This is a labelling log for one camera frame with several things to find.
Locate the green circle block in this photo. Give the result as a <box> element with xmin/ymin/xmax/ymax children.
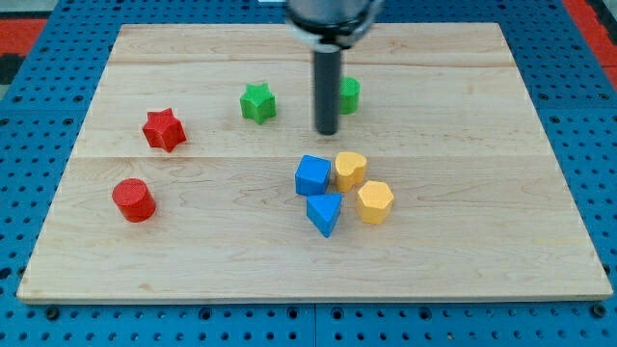
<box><xmin>339</xmin><ymin>76</ymin><xmax>361</xmax><ymax>115</ymax></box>

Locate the blue cube block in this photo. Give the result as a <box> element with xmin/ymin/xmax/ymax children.
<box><xmin>295</xmin><ymin>155</ymin><xmax>332</xmax><ymax>196</ymax></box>

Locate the blue triangle block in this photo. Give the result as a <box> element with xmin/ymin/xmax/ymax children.
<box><xmin>306</xmin><ymin>193</ymin><xmax>343</xmax><ymax>238</ymax></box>

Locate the yellow heart block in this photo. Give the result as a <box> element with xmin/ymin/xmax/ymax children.
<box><xmin>335</xmin><ymin>151</ymin><xmax>367</xmax><ymax>193</ymax></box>

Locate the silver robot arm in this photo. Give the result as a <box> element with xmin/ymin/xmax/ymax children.
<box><xmin>285</xmin><ymin>0</ymin><xmax>384</xmax><ymax>136</ymax></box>

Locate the green star block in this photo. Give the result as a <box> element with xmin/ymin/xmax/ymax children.
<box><xmin>240</xmin><ymin>83</ymin><xmax>277</xmax><ymax>124</ymax></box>

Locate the yellow hexagon block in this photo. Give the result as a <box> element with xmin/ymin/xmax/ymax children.
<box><xmin>356</xmin><ymin>180</ymin><xmax>394</xmax><ymax>225</ymax></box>

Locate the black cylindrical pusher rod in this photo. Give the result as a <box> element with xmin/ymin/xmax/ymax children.
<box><xmin>313</xmin><ymin>51</ymin><xmax>341</xmax><ymax>136</ymax></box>

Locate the wooden board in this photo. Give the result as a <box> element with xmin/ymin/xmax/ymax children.
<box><xmin>17</xmin><ymin>23</ymin><xmax>613</xmax><ymax>305</ymax></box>

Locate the red circle block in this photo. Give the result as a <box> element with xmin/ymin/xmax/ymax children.
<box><xmin>112</xmin><ymin>177</ymin><xmax>156</xmax><ymax>223</ymax></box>

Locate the red star block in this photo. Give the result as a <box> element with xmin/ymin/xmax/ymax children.
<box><xmin>142</xmin><ymin>108</ymin><xmax>187</xmax><ymax>152</ymax></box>

